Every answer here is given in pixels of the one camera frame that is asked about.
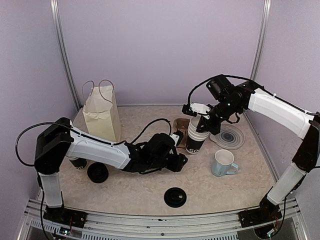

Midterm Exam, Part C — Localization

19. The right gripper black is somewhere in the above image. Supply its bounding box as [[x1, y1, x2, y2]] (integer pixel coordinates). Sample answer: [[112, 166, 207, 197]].
[[197, 97, 242, 135]]

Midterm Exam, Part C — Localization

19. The stack of paper cups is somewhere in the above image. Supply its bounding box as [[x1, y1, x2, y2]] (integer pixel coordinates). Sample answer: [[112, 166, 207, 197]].
[[185, 116, 209, 155]]

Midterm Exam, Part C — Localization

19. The black plastic cup lid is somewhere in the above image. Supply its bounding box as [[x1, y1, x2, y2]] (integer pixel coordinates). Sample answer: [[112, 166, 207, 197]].
[[163, 187, 187, 208]]

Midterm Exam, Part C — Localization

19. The stack of black lids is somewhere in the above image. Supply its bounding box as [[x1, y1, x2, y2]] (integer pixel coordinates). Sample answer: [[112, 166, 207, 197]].
[[87, 162, 109, 184]]

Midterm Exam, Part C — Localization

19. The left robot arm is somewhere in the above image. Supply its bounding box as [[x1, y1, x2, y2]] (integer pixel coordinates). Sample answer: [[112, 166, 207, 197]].
[[14, 117, 188, 223]]

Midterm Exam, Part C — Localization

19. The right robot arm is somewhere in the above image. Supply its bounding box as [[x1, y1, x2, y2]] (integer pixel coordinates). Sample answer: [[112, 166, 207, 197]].
[[188, 74, 320, 222]]

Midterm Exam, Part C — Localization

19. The grey swirl silicone lid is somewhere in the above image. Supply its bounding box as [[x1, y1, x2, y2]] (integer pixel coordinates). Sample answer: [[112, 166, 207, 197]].
[[209, 124, 245, 150]]

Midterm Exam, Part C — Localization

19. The brown pulp cup carrier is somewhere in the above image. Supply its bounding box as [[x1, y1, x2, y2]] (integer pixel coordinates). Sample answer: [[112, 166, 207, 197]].
[[173, 118, 190, 149]]

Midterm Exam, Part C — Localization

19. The light blue ceramic mug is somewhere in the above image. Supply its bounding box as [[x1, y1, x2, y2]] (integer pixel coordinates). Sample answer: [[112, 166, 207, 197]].
[[211, 149, 239, 178]]

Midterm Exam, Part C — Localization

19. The beige paper bag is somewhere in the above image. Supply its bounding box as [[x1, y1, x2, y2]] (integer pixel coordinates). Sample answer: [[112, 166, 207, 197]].
[[82, 79, 121, 142]]

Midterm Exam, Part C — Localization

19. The black cup holding straws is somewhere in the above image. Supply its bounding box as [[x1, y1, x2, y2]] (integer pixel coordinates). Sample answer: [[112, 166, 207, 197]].
[[68, 157, 88, 170]]

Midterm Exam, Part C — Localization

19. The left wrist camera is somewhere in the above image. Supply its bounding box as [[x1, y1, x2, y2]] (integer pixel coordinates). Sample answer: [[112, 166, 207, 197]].
[[169, 131, 184, 147]]

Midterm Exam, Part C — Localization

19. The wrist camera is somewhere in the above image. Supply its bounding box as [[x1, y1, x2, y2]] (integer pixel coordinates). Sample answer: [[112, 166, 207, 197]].
[[182, 102, 211, 119], [169, 131, 184, 147]]

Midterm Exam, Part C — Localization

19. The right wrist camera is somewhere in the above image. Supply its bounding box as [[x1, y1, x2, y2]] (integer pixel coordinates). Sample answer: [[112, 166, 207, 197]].
[[182, 102, 211, 119]]

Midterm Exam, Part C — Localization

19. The aluminium front rail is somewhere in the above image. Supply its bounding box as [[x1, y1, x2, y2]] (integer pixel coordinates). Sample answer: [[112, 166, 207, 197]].
[[15, 199, 309, 240]]

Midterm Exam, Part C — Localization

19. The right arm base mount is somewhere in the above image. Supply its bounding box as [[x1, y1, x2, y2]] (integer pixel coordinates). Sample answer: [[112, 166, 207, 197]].
[[238, 194, 283, 228]]

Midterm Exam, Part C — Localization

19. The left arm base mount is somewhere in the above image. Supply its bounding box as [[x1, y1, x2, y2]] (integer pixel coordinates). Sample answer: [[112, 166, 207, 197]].
[[43, 192, 88, 229]]

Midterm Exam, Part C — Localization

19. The right aluminium corner post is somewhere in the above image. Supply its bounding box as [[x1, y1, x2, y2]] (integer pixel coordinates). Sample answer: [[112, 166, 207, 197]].
[[250, 0, 272, 80]]

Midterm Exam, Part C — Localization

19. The aluminium corner post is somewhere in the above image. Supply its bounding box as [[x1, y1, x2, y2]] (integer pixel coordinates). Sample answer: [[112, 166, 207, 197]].
[[50, 0, 82, 111], [250, 0, 272, 80]]

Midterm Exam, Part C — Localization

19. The left aluminium corner post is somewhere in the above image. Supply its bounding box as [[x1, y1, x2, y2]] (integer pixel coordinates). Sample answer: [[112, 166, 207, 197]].
[[50, 0, 82, 111]]

